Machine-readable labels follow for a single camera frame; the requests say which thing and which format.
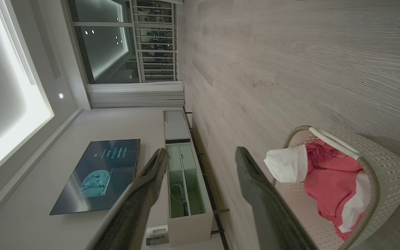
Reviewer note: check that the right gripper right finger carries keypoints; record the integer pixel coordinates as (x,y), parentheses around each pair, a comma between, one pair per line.
(266,208)

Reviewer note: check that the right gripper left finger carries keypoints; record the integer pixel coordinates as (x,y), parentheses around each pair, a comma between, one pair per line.
(134,208)

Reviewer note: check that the white router box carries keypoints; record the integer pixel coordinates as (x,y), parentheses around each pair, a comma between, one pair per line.
(157,236)

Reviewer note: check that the flat screen television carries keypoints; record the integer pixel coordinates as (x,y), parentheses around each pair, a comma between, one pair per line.
(96,177)

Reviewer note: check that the white garment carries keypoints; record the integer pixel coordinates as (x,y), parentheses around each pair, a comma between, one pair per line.
(286,163)

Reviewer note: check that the white television cabinet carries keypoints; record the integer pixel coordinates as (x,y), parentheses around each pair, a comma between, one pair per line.
(189,225)

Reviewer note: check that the red white-trimmed garment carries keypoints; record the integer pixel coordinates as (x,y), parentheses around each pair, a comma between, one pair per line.
(332,187)

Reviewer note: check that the white pleated curtain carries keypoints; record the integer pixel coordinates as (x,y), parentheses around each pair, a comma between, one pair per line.
(134,95)

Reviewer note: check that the white woven laundry basket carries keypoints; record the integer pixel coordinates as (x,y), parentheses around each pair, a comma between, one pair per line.
(391,173)

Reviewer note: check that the large glass window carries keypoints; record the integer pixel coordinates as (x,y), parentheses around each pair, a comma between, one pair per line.
(106,48)

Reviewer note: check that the recessed ceiling light panel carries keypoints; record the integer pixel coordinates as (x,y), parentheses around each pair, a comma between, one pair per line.
(5,104)

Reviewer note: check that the white balcony railing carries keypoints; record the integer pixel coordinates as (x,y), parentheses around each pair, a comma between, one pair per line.
(156,41)

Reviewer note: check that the linear air vent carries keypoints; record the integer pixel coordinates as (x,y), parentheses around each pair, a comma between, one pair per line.
(17,45)

